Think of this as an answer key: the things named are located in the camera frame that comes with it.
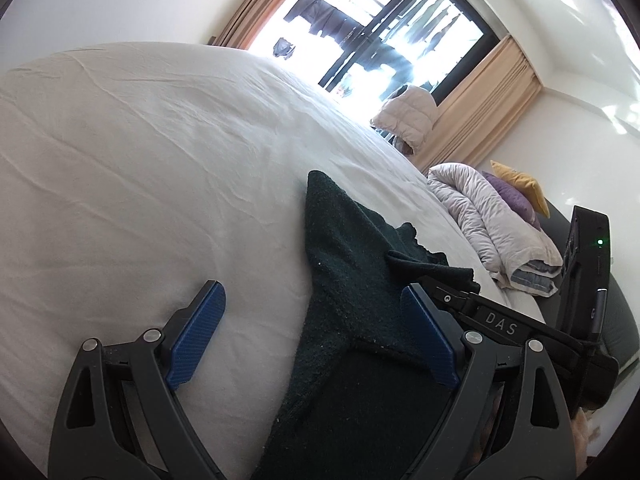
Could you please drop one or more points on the yellow pillow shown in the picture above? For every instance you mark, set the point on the yellow pillow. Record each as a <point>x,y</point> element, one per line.
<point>525,182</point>

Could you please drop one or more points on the black framed window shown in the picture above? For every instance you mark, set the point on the black framed window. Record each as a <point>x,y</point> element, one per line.
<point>380,25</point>

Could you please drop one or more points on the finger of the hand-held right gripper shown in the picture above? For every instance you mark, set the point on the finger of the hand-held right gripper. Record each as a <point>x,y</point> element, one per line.
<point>445,297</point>

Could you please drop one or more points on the dark green knit garment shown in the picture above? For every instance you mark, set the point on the dark green knit garment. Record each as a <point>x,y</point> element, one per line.
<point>350,310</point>

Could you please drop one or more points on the purple pillow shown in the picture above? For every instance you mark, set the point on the purple pillow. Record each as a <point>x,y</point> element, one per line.
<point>510,195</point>

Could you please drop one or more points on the bed with white sheet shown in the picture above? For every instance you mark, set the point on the bed with white sheet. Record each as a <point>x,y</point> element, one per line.
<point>150,185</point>

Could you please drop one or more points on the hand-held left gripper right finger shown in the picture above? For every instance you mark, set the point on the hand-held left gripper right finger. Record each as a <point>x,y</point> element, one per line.
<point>430,340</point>

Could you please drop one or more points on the dark hanging jacket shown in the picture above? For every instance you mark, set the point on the dark hanging jacket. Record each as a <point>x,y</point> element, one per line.
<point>330,17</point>

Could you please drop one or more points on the beige curtain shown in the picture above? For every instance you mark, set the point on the beige curtain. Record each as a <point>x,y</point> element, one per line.
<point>485,100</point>
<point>265,5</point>

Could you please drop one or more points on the white quilted duvet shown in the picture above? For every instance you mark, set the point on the white quilted duvet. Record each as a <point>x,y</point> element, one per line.
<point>475,210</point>

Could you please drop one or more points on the row of dark hanging clothes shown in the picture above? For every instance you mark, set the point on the row of dark hanging clothes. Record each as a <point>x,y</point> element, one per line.
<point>430,15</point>

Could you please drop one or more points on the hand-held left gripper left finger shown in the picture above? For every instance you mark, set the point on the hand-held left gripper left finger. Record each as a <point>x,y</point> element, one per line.
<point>197,335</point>

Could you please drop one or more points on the beige puffer jacket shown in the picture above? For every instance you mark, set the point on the beige puffer jacket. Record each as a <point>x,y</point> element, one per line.
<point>407,115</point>

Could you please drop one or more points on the striped pillow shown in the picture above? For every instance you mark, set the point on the striped pillow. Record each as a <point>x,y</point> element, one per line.
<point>530,280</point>

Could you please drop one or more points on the small dark hanging garment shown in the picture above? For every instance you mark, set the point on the small dark hanging garment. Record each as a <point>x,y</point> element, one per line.
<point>283,47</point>

